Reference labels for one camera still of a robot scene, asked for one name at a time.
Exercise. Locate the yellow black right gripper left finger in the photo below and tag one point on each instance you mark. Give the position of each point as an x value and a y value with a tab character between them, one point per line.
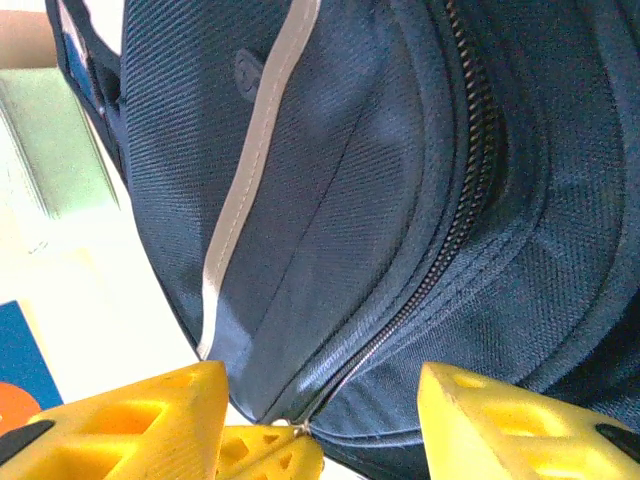
125	430

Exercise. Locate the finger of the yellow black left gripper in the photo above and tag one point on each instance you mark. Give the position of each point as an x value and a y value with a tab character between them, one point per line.
270	457

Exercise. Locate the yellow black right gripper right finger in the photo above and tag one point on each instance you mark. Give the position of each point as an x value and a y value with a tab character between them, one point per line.
500	430

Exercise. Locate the navy blue backpack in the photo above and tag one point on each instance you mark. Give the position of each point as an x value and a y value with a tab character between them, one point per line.
400	200

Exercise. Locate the blue poster with orange circle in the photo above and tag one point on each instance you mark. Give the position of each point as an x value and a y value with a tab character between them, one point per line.
25	350

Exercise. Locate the mint green lunch box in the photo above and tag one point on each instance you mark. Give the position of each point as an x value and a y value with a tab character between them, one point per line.
55	150

